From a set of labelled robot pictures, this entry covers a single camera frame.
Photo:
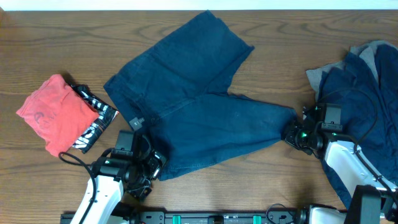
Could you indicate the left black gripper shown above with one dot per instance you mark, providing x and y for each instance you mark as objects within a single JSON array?
[{"x": 157, "y": 166}]

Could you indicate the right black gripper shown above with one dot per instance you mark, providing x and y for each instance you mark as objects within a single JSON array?
[{"x": 290, "y": 135}]

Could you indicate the dark blue denim shorts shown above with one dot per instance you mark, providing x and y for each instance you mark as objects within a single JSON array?
[{"x": 177, "y": 93}]

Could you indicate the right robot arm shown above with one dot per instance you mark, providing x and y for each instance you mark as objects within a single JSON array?
[{"x": 373, "y": 197}]

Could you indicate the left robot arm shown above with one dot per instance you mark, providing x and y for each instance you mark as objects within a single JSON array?
[{"x": 116, "y": 172}]

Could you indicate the grey garment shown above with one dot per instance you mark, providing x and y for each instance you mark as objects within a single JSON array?
[{"x": 366, "y": 52}]

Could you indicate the black white patterned garment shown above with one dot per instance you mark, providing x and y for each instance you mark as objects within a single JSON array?
[{"x": 106, "y": 116}]

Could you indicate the dark blue garment pile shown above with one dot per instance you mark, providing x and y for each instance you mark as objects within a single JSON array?
[{"x": 368, "y": 109}]

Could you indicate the red folded garment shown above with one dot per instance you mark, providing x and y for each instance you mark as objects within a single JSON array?
[{"x": 57, "y": 114}]

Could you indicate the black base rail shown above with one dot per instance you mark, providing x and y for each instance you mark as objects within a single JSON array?
[{"x": 217, "y": 217}]

